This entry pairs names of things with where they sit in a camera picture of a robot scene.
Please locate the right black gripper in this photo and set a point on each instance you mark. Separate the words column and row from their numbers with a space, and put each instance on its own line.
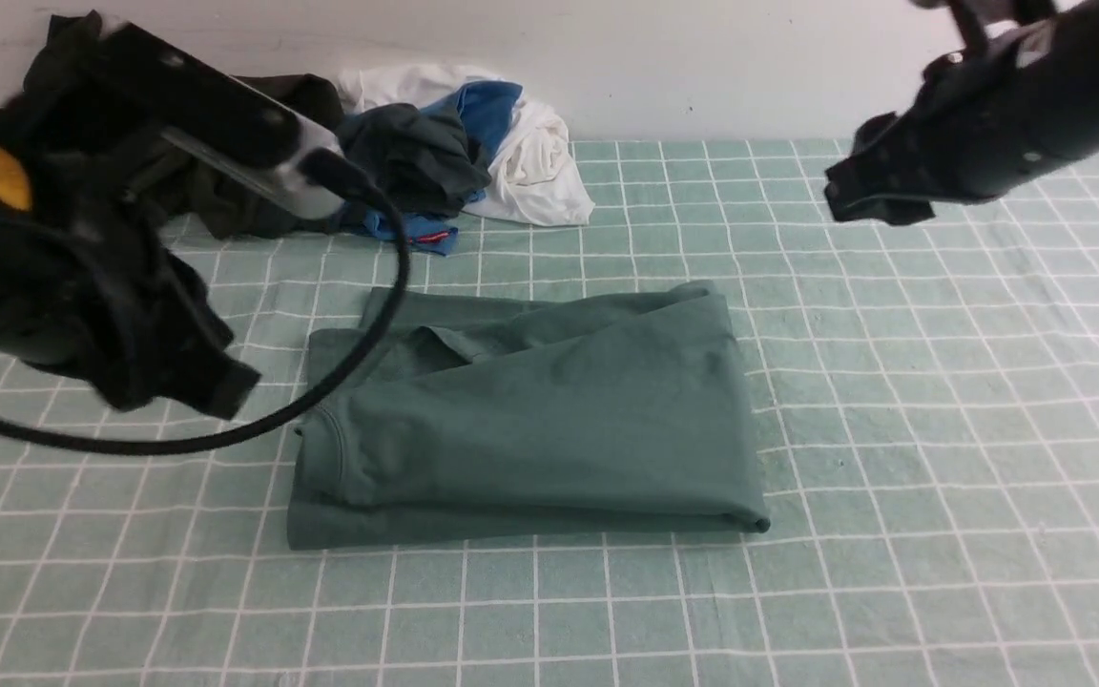
column 901, row 164

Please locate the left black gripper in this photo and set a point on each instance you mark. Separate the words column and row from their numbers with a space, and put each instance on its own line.
column 101, row 299

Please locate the green long-sleeved shirt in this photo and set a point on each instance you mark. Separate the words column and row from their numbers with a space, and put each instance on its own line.
column 625, row 413

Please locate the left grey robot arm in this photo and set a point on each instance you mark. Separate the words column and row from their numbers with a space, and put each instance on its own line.
column 30, row 183

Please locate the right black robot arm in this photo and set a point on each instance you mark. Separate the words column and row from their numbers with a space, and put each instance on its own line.
column 1019, row 100

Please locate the dark olive crumpled garment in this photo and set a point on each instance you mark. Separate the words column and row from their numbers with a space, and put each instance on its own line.
column 118, row 111

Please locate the dark grey crumpled garment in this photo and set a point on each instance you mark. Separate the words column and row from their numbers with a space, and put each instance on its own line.
column 423, row 160

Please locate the white crumpled garment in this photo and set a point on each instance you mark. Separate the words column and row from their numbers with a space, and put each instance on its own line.
column 535, row 177

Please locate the blue crumpled garment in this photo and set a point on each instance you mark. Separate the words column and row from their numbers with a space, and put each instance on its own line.
column 486, row 109

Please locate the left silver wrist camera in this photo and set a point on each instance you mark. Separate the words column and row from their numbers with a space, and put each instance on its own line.
column 277, row 153

